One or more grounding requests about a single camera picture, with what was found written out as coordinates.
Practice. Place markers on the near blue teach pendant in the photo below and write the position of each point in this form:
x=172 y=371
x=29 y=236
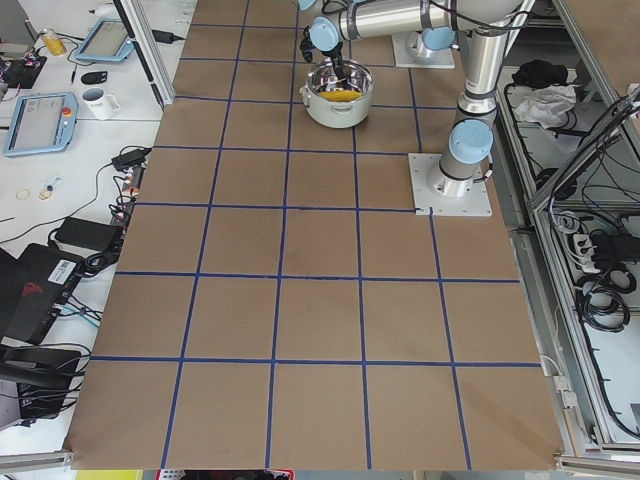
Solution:
x=42 y=123

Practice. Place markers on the pale green electric pot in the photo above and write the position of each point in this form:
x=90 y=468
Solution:
x=321 y=77

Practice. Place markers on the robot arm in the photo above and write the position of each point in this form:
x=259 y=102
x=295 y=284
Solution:
x=470 y=115
x=359 y=20

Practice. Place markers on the black power brick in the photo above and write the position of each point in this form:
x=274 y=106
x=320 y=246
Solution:
x=88 y=234

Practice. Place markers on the aluminium frame post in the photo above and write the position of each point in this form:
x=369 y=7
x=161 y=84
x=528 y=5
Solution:
x=132 y=15

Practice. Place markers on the far blue teach pendant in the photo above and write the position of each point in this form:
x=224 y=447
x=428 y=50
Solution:
x=108 y=41

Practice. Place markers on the white mug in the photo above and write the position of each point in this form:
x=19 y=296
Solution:
x=102 y=105

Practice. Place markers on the black cloth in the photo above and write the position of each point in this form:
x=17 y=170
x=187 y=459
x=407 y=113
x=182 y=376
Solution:
x=538 y=74

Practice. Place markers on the black computer mouse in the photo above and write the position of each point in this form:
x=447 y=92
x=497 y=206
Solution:
x=94 y=78

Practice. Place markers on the yellow corn cob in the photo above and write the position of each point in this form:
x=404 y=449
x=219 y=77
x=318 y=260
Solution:
x=340 y=95

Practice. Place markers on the black power adapter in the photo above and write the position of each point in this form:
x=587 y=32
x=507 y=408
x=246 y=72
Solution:
x=130 y=159

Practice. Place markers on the blue teach pendant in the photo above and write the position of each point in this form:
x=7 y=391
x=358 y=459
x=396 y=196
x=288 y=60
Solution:
x=108 y=41
x=42 y=123

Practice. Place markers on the yellow drink bottle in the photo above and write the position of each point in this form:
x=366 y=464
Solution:
x=52 y=42

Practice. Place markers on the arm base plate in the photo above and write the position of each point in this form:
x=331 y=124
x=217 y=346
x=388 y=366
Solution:
x=431 y=49
x=436 y=194

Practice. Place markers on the black laptop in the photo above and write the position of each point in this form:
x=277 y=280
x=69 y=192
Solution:
x=33 y=288

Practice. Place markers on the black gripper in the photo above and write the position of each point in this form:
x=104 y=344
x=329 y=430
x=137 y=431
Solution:
x=335 y=56

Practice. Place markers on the white crumpled cloth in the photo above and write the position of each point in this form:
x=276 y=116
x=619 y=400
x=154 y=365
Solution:
x=548 y=106

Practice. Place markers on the power strip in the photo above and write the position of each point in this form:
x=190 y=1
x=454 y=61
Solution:
x=128 y=183

